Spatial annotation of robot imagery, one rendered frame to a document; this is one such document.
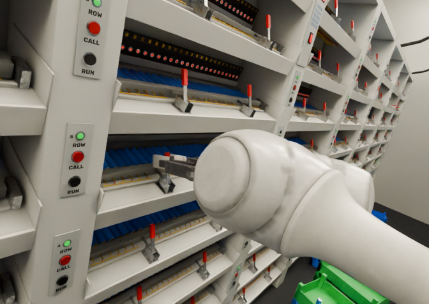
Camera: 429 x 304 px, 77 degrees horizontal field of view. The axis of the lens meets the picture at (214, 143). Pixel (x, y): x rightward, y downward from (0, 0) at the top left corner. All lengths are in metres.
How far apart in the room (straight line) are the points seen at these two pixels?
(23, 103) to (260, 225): 0.33
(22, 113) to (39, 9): 0.15
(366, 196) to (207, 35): 0.41
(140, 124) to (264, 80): 0.57
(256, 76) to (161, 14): 0.55
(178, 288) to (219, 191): 0.76
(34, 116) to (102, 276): 0.40
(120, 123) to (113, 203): 0.17
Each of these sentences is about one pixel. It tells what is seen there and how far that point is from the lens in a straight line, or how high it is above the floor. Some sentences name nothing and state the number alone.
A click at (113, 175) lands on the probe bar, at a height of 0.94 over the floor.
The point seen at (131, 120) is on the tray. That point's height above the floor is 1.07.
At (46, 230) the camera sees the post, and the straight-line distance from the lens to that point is 0.52.
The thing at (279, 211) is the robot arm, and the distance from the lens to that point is 0.25.
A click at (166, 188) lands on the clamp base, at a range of 0.64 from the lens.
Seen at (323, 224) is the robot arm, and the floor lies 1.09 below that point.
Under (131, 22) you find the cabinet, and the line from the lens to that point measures 0.71.
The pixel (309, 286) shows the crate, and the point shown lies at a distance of 1.51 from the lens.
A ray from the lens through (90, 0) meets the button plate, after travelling 0.44.
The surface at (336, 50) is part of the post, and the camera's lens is 1.65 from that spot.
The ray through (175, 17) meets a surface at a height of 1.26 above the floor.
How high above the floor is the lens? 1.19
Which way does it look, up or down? 14 degrees down
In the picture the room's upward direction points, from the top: 14 degrees clockwise
